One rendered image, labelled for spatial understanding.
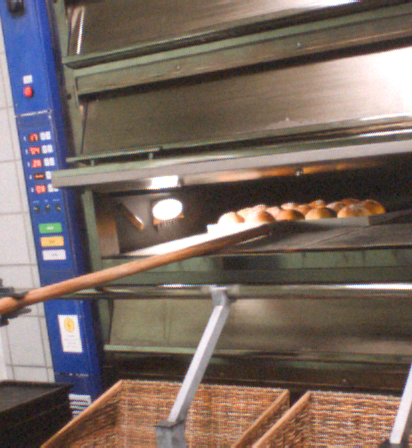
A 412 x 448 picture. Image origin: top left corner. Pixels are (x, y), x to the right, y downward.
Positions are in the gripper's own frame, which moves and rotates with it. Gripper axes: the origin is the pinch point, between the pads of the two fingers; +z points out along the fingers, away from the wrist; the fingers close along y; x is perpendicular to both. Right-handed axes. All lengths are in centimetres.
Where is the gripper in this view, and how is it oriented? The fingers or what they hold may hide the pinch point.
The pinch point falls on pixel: (14, 302)
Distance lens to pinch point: 223.4
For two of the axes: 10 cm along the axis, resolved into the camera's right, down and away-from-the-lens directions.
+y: 1.3, 9.9, 0.9
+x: -6.2, 1.5, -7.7
